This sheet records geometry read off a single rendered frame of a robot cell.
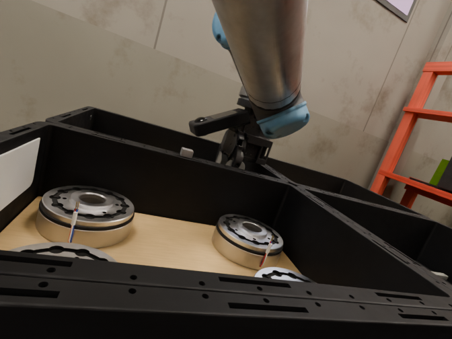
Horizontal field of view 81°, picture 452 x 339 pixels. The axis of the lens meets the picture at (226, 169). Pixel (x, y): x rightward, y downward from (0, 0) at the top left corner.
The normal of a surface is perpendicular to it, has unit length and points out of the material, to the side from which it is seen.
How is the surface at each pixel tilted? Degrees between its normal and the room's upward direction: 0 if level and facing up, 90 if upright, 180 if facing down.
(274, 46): 142
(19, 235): 0
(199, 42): 90
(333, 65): 90
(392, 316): 0
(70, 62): 90
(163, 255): 0
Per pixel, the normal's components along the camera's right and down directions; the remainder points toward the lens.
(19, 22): 0.35, 0.30
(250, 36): -0.22, 0.97
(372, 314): 0.31, -0.93
